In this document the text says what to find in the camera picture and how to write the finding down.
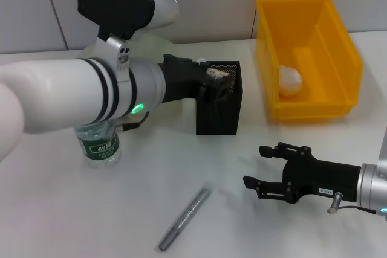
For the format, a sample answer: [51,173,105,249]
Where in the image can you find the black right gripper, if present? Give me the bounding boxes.
[242,141,363,204]

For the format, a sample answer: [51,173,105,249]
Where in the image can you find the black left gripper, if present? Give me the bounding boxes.
[157,54,233,104]

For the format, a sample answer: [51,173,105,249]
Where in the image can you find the beige eraser with barcode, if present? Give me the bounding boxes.
[206,69,230,83]

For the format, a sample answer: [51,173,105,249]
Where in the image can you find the white paper ball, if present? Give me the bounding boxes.
[278,65,303,97]

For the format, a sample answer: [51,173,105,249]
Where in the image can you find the grey marker pen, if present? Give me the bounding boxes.
[158,188,212,253]

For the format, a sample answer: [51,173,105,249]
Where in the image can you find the clear green-label water bottle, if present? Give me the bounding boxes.
[74,118,122,169]

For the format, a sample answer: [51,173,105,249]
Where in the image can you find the black mesh pen holder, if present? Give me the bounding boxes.
[195,60,244,136]

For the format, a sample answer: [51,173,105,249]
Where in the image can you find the wavy clear glass fruit plate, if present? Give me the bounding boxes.
[77,33,190,120]

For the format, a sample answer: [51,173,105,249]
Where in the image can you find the yellow plastic storage bin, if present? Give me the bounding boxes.
[256,0,363,121]

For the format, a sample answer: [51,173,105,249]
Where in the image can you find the right gripper plug with cable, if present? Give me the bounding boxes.
[327,191,382,215]

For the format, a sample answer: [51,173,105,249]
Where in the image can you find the gripper plug with cable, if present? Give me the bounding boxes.
[327,191,382,215]
[116,109,151,132]

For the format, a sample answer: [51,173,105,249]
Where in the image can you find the left gripper plug with cable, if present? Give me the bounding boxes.
[116,109,151,132]

